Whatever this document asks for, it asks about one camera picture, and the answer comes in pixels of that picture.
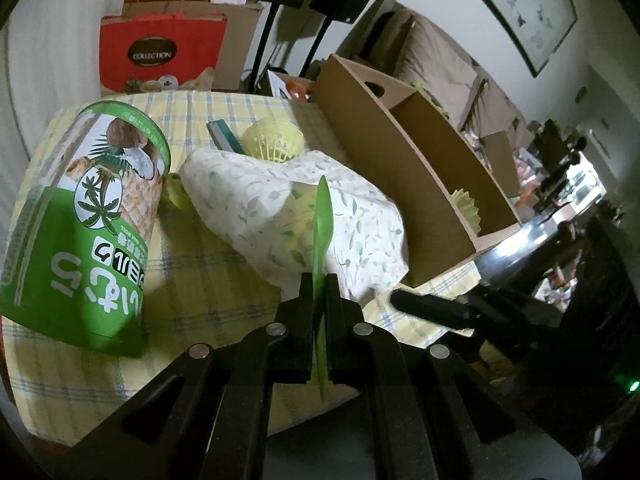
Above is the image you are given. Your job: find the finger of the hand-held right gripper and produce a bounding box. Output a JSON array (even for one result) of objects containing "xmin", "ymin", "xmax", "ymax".
[{"xmin": 390, "ymin": 289, "xmax": 476, "ymax": 333}]

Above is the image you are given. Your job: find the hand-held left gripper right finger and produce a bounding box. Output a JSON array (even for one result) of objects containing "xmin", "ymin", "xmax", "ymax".
[{"xmin": 326, "ymin": 274, "xmax": 581, "ymax": 480}]

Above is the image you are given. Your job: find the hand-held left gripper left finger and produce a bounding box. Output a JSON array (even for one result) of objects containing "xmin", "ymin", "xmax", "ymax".
[{"xmin": 55, "ymin": 273, "xmax": 316, "ymax": 480}]

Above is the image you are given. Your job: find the green plastic utensil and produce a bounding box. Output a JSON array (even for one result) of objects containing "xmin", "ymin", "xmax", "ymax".
[{"xmin": 309, "ymin": 175, "xmax": 332, "ymax": 403}]

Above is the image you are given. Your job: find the brown cardboard organiser box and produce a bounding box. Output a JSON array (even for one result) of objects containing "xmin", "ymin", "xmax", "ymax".
[{"xmin": 311, "ymin": 54, "xmax": 525, "ymax": 288}]

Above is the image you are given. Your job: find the long teal box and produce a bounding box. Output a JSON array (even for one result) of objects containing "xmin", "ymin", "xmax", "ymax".
[{"xmin": 206, "ymin": 120, "xmax": 247, "ymax": 156}]

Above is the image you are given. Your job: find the green coconut snack canister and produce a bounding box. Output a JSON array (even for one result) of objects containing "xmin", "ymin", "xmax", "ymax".
[{"xmin": 0, "ymin": 100, "xmax": 172, "ymax": 360}]

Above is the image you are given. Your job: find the yellow plaid tablecloth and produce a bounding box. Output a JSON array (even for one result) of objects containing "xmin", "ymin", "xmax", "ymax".
[{"xmin": 5, "ymin": 91, "xmax": 501, "ymax": 448}]

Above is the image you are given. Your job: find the yellow paper cupcake liner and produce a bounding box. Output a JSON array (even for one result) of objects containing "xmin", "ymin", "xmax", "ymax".
[{"xmin": 449, "ymin": 188, "xmax": 482, "ymax": 235}]

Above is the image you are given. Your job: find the floral white cloth pouch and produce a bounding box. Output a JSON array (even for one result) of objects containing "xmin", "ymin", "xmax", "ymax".
[{"xmin": 178, "ymin": 147, "xmax": 410, "ymax": 306}]

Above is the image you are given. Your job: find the dark cluttered shelf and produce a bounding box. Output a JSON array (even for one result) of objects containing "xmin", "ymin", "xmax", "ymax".
[{"xmin": 520, "ymin": 117, "xmax": 621, "ymax": 241}]

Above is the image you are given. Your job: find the yellow plastic mesh basket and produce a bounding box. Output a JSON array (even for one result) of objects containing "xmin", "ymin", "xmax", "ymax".
[{"xmin": 242, "ymin": 117, "xmax": 306, "ymax": 163}]

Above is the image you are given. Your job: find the orange and white packaging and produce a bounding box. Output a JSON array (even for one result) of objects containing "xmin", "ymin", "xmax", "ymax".
[{"xmin": 267, "ymin": 70, "xmax": 316, "ymax": 103}]

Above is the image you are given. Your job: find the beige sofa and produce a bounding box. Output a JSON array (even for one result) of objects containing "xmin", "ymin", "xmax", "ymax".
[{"xmin": 370, "ymin": 0, "xmax": 536, "ymax": 196}]

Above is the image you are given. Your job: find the red gift box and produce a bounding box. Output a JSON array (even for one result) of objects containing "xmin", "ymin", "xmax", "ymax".
[{"xmin": 99, "ymin": 10, "xmax": 228, "ymax": 97}]

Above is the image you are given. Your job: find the framed landscape painting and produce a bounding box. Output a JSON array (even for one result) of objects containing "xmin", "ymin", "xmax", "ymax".
[{"xmin": 445, "ymin": 0, "xmax": 578, "ymax": 78}]

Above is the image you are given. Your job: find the white ribbed curtain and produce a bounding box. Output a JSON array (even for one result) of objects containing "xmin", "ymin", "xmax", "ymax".
[{"xmin": 0, "ymin": 0, "xmax": 136, "ymax": 171}]

